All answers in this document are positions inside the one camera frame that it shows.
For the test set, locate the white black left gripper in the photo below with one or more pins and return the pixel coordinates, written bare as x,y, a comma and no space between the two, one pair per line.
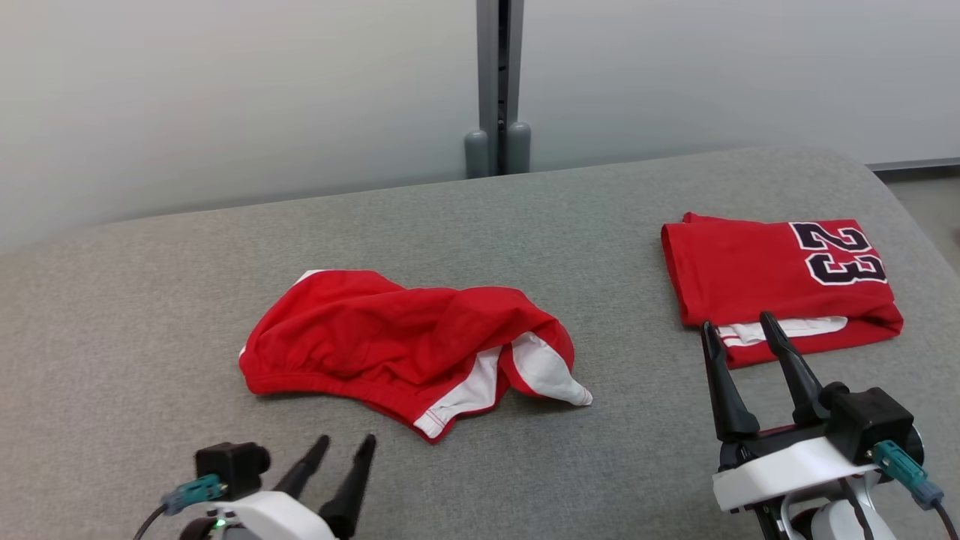
262,521

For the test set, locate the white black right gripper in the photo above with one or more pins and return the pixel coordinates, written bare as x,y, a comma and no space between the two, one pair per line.
787,469

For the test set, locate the red jersey with number 23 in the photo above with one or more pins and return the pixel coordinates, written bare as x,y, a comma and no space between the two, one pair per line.
735,270

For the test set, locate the red shorts with white stripe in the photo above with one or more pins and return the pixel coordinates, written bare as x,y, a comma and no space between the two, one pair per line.
375,337

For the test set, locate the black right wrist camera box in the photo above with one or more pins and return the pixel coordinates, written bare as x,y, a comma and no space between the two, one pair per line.
870,420

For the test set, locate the grey wall skirting strip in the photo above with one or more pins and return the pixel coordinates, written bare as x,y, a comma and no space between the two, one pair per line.
915,164

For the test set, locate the grey cylindrical post cap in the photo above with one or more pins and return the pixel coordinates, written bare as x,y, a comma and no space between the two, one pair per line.
476,154
517,148

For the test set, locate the grey metal wall post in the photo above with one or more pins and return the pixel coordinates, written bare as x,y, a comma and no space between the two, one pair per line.
499,67

